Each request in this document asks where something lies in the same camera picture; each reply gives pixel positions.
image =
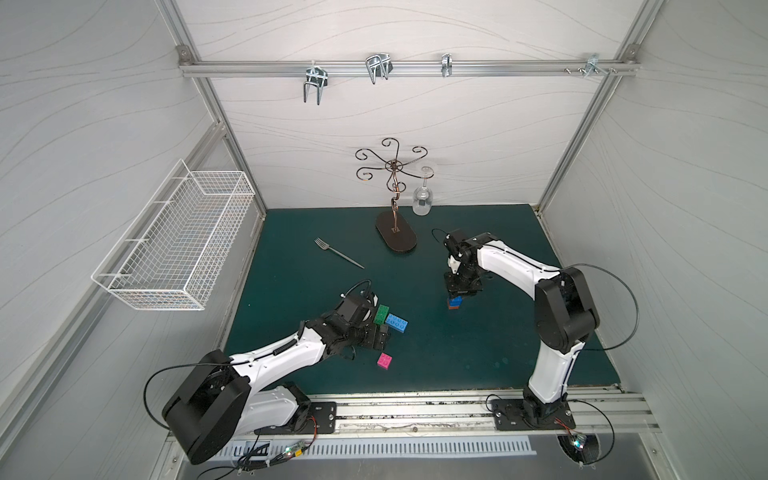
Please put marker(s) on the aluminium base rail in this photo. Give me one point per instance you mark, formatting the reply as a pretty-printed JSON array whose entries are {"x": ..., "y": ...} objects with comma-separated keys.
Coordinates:
[{"x": 467, "y": 412}]

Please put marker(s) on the metal angled hook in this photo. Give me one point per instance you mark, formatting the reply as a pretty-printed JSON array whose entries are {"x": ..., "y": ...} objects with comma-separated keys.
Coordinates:
[{"x": 378, "y": 66}]

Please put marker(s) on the dark oval stand base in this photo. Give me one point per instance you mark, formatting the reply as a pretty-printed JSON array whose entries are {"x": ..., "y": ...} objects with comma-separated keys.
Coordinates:
[{"x": 396, "y": 232}]

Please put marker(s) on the aluminium top rail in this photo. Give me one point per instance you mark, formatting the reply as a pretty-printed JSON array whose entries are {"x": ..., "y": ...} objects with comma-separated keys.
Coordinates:
[{"x": 401, "y": 68}]

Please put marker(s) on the metal bracket hook right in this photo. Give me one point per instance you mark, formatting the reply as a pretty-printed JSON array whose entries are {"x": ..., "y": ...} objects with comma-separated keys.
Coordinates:
[{"x": 591, "y": 67}]

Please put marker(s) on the small metal hook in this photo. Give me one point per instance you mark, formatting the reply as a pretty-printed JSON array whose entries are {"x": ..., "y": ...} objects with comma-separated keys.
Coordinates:
[{"x": 446, "y": 65}]

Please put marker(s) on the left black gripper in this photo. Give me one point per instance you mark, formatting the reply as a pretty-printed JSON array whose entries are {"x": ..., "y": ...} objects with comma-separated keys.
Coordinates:
[{"x": 372, "y": 336}]

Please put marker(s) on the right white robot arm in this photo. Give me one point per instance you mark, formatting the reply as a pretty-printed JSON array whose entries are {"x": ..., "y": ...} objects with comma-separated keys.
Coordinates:
[{"x": 565, "y": 315}]

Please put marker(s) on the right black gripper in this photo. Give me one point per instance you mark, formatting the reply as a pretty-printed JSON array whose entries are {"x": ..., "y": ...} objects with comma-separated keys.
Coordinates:
[{"x": 462, "y": 285}]

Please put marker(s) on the copper stand pole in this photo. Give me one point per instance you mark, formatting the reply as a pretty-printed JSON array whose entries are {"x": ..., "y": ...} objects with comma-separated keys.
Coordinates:
[{"x": 393, "y": 166}]

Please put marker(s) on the wine glass hanging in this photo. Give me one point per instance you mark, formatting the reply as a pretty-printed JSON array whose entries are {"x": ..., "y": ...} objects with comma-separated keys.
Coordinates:
[{"x": 423, "y": 195}]

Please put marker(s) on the silver metal fork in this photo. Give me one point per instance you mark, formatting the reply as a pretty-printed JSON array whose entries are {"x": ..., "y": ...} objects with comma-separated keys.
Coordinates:
[{"x": 326, "y": 247}]

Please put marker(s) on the green long lego brick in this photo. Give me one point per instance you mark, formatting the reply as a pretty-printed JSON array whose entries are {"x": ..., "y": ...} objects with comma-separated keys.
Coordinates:
[{"x": 381, "y": 314}]

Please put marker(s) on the pink lego brick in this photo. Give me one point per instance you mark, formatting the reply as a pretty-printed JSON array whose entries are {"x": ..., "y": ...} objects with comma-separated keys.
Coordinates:
[{"x": 384, "y": 361}]

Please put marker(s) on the white wire basket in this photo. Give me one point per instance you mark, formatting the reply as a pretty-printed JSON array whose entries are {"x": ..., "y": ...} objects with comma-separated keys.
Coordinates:
[{"x": 172, "y": 253}]

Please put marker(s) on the light blue long lego brick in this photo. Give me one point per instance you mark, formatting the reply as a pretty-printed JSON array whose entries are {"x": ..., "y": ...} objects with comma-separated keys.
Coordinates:
[{"x": 396, "y": 323}]

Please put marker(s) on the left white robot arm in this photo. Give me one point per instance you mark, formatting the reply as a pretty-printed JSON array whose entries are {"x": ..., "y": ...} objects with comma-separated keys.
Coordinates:
[{"x": 226, "y": 396}]

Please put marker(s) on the metal double hook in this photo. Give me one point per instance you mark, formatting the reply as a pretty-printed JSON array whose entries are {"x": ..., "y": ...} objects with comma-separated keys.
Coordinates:
[{"x": 316, "y": 79}]

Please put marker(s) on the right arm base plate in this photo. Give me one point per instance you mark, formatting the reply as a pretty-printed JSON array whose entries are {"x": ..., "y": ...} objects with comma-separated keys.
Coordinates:
[{"x": 513, "y": 415}]

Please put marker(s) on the white slotted cable duct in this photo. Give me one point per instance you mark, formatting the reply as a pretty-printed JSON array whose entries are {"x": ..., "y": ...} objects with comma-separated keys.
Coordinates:
[{"x": 419, "y": 448}]

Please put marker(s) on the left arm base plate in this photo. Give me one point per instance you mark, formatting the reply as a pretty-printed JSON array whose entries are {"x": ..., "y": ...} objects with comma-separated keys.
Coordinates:
[{"x": 318, "y": 417}]

